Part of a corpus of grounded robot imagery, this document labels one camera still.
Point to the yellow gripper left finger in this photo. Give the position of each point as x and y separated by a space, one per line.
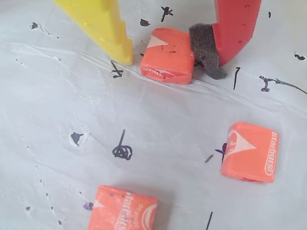
96 19

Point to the gripper red right finger foam pad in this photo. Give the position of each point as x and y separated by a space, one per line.
237 24

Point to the orange starburst candy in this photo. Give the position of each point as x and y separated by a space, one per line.
122 208
249 153
165 55

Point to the white plastic table cover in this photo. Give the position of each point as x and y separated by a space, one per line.
60 107

